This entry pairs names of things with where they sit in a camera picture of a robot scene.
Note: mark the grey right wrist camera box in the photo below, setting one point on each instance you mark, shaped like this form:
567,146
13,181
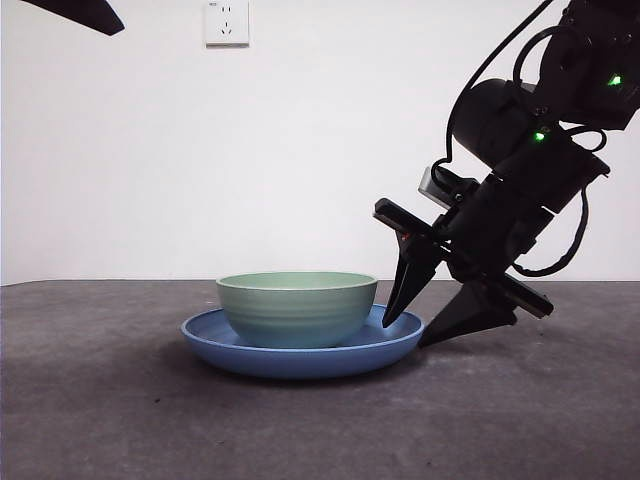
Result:
435,192

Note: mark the green ribbed bowl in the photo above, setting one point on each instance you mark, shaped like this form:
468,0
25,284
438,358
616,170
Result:
295,315

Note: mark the white wall socket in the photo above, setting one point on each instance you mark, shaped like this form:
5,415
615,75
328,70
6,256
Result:
226,25

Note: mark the blue round plate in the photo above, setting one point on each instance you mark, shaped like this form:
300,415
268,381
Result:
300,362

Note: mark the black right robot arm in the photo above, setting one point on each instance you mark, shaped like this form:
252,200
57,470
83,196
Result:
560,100

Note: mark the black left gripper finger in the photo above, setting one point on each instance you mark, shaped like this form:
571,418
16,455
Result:
90,12

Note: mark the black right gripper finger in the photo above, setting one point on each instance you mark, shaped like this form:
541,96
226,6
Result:
475,315
407,285

